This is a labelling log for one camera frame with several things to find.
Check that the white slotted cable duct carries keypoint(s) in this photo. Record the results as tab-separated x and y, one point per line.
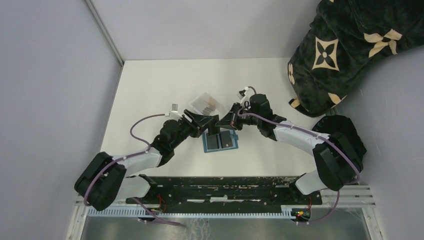
139	212

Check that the black credit card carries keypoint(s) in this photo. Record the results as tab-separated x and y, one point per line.
212	128

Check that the black cloth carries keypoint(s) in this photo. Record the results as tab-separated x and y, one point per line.
331	124

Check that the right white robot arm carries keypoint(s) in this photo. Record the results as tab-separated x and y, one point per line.
333	143

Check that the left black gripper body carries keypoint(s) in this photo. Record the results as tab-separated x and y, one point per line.
183	135

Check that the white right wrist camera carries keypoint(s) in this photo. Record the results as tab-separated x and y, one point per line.
245	94

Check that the aluminium rail frame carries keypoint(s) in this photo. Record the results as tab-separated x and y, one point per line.
350	196

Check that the aluminium corner post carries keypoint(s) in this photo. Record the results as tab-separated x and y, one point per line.
104	32

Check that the blue leather card holder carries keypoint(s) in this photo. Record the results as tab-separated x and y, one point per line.
235	139

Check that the black floral patterned blanket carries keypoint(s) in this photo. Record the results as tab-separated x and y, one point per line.
345	39

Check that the clear plastic card box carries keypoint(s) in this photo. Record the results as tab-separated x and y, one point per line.
220	108

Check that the stack of credit cards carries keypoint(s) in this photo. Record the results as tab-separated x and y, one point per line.
204	107

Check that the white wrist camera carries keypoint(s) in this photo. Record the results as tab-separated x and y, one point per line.
245	94
173	112

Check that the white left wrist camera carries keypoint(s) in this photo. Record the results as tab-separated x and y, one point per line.
173	112

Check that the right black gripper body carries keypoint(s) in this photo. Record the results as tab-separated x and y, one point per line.
258	121

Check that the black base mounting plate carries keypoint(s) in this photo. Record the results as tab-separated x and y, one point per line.
226	195

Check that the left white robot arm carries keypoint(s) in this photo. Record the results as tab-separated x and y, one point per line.
110	178

